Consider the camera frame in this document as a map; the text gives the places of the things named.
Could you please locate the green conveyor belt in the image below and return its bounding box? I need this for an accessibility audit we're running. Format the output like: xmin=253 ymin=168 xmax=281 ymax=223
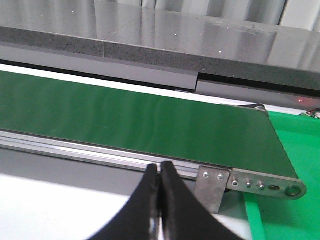
xmin=0 ymin=71 xmax=297 ymax=178

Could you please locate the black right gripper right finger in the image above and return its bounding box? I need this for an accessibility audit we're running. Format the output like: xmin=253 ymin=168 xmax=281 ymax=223
xmin=160 ymin=161 xmax=241 ymax=240

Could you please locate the grey pleated curtain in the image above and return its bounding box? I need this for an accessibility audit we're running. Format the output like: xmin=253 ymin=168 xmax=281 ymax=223
xmin=94 ymin=0 xmax=320 ymax=32

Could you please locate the grey rear guard panel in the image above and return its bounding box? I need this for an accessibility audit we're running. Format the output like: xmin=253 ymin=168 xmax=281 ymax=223
xmin=0 ymin=42 xmax=320 ymax=114

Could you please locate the dark granite counter slab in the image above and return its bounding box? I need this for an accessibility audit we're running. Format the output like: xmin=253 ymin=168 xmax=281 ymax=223
xmin=0 ymin=0 xmax=320 ymax=92

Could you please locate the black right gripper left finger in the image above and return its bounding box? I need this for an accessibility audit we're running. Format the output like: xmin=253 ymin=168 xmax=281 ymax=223
xmin=90 ymin=164 xmax=160 ymax=240

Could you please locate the green plastic collection tray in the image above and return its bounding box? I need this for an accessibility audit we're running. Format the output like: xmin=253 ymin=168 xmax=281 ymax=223
xmin=243 ymin=111 xmax=320 ymax=240

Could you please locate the metal conveyor support bracket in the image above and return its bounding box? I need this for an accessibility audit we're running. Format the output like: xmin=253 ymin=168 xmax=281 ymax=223
xmin=194 ymin=166 xmax=230 ymax=214

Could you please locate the small red sensor board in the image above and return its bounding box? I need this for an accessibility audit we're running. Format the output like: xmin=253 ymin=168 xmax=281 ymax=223
xmin=300 ymin=107 xmax=320 ymax=119

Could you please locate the aluminium conveyor frame rail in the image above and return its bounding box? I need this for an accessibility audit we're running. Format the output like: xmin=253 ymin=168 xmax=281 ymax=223
xmin=0 ymin=130 xmax=307 ymax=200

